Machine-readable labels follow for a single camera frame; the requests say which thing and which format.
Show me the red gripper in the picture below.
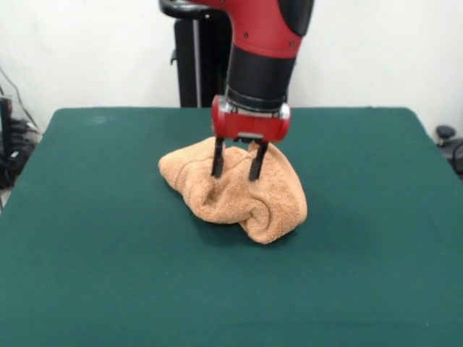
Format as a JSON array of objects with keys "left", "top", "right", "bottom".
[{"left": 211, "top": 95, "right": 292, "bottom": 181}]

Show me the peach terry towel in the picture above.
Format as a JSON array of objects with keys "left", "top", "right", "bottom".
[{"left": 158, "top": 139, "right": 309, "bottom": 245}]

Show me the dark green table cloth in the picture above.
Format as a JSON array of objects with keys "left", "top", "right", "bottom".
[{"left": 0, "top": 106, "right": 463, "bottom": 347}]

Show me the black office chair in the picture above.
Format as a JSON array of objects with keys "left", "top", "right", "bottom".
[{"left": 435, "top": 124, "right": 463, "bottom": 181}]

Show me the black bag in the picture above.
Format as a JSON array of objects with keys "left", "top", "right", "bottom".
[{"left": 0, "top": 147, "right": 28, "bottom": 189}]

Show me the black box with red mark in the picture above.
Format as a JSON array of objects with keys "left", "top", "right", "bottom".
[{"left": 0, "top": 96, "right": 14, "bottom": 160}]

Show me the black robot pedestal with handle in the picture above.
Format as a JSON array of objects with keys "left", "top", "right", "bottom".
[{"left": 158, "top": 0, "right": 298, "bottom": 108}]

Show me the black cable bundle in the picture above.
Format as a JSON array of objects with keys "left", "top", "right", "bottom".
[{"left": 9, "top": 118, "right": 41, "bottom": 146}]

